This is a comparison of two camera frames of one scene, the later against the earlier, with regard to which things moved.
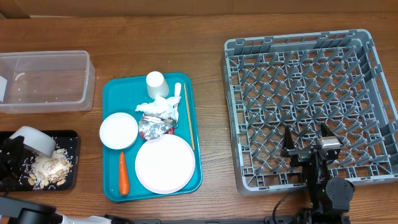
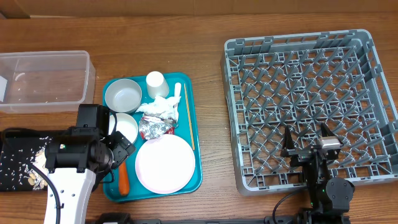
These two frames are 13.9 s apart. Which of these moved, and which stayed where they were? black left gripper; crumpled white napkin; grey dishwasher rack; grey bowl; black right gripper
Moved: black left gripper; grey bowl
Stayed: crumpled white napkin; grey dishwasher rack; black right gripper
